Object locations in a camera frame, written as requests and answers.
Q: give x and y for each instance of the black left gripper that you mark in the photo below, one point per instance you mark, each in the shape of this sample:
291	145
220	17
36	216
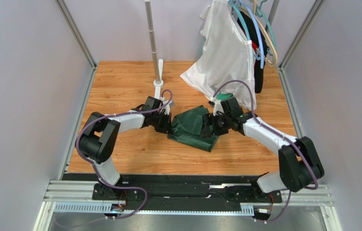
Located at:
167	127

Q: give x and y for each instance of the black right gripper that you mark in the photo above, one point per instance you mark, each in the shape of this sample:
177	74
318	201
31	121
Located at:
209	125

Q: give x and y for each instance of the dark green cloth napkin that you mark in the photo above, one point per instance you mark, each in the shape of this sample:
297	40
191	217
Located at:
187	127

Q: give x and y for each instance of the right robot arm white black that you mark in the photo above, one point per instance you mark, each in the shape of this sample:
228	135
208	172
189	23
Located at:
299	164

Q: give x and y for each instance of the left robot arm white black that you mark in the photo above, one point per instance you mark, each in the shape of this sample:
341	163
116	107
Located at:
96	141

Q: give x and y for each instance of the teal object under garment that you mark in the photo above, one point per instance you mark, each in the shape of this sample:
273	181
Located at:
222	97

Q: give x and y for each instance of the white rack base foot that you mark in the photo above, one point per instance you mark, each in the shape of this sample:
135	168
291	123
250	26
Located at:
158	85

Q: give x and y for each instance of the white garment on rack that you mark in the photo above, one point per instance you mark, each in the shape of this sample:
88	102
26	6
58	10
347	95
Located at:
227	61

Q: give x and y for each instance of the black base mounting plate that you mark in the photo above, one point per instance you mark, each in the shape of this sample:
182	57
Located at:
190	193

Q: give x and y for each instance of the beige wooden hanger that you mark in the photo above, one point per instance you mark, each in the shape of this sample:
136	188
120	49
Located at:
255	6

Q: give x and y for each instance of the teal plastic hanger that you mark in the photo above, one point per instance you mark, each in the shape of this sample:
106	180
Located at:
257	28

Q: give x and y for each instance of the silver rack pole left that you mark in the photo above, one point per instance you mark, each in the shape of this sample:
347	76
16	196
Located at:
152	37

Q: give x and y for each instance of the silver rack pole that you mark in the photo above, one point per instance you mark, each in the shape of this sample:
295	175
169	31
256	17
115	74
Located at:
152	37
273	10

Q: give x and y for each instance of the silver rack pole right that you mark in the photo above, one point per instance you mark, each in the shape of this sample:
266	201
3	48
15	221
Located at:
273	10

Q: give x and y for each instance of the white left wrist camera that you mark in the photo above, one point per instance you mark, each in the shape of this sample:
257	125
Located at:
166	109

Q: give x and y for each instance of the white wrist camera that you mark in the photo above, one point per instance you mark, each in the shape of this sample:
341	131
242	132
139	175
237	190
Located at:
166	109
217	107

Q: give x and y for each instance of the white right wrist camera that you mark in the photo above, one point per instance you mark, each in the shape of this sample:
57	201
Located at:
217	107

